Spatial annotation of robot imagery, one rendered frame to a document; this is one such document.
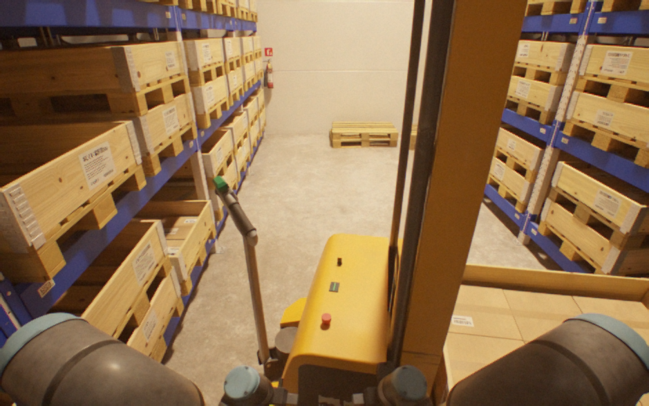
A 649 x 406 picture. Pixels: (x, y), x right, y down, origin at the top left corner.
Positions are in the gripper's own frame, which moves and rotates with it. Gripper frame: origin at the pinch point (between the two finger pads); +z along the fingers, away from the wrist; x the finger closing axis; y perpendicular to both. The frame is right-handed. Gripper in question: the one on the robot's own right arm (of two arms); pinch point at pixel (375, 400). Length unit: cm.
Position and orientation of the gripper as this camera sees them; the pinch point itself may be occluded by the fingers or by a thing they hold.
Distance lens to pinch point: 131.8
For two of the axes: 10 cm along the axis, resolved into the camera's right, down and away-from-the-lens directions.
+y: 1.0, 7.8, -6.2
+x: 9.8, 0.2, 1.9
